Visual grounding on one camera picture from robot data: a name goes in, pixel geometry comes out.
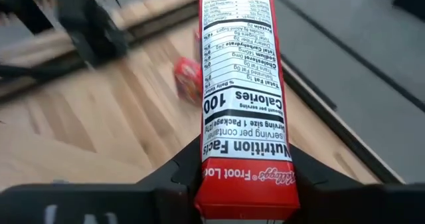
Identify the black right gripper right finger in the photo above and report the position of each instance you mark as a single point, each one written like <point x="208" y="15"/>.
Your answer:
<point x="358" y="204"/>

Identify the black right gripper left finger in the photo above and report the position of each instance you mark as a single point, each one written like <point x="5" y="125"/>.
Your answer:
<point x="116" y="204"/>

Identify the red Froot Loops cereal box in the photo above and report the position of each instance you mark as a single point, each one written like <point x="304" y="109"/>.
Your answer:
<point x="242" y="84"/>
<point x="187" y="79"/>

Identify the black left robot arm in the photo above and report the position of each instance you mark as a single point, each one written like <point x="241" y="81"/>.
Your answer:
<point x="93" y="24"/>

